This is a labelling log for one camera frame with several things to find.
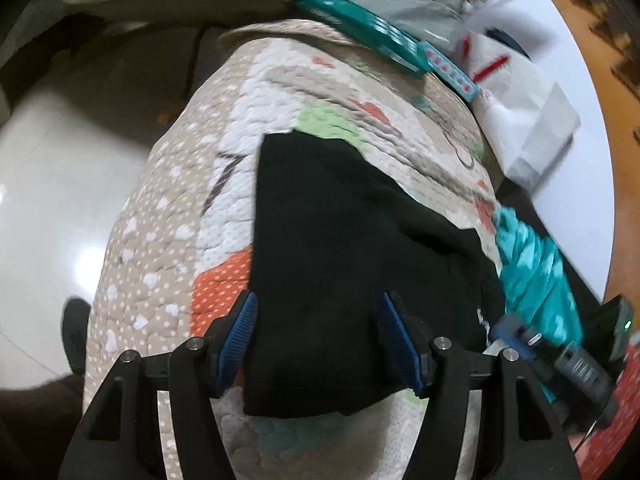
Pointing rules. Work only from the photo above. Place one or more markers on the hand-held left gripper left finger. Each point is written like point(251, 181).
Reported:
point(239, 332)

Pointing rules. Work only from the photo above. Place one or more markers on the red patterned cloth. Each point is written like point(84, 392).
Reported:
point(615, 445)

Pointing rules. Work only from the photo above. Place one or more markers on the long teal box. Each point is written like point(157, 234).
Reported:
point(360, 22)

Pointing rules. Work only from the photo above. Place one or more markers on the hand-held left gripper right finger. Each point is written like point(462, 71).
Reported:
point(400, 342)

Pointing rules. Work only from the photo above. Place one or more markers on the white pillow with red print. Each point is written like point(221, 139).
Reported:
point(520, 100)

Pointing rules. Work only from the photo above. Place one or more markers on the person's black shoe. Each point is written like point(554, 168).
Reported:
point(76, 335)

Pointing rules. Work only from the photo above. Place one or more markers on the person's dark clothed leg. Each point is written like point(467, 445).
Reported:
point(35, 430)

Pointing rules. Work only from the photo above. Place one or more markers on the teal fleece blanket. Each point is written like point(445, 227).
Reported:
point(537, 270)

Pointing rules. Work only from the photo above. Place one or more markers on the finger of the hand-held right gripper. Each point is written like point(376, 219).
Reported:
point(512, 332)

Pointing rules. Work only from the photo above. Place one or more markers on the quilted patterned blanket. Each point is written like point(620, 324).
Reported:
point(200, 160)

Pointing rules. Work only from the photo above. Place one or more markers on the black pants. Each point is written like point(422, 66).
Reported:
point(325, 240)

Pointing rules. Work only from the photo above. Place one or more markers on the teal strip with coloured dots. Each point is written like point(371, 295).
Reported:
point(450, 72)

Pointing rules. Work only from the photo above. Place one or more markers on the white board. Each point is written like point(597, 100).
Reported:
point(585, 170)

